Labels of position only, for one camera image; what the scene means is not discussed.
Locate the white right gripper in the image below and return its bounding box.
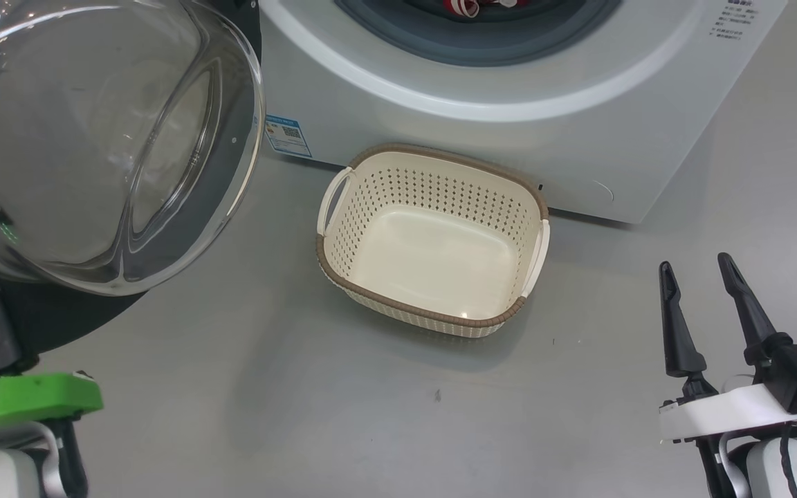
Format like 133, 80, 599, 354
659, 252, 797, 443

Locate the blue energy label sticker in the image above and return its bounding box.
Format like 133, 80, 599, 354
265, 114, 313, 159

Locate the red garment with white stripes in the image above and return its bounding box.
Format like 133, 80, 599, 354
442, 0, 531, 18

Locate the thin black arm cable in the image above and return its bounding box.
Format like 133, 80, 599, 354
778, 422, 797, 498
56, 418, 89, 498

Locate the black round glass washer door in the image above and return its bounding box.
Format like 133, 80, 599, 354
0, 0, 266, 378

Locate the white front-load washing machine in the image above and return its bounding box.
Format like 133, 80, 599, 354
258, 0, 790, 225

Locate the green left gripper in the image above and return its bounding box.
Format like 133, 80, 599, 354
0, 259, 104, 435

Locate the cream perforated laundry basket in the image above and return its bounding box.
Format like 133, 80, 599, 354
315, 143, 551, 340

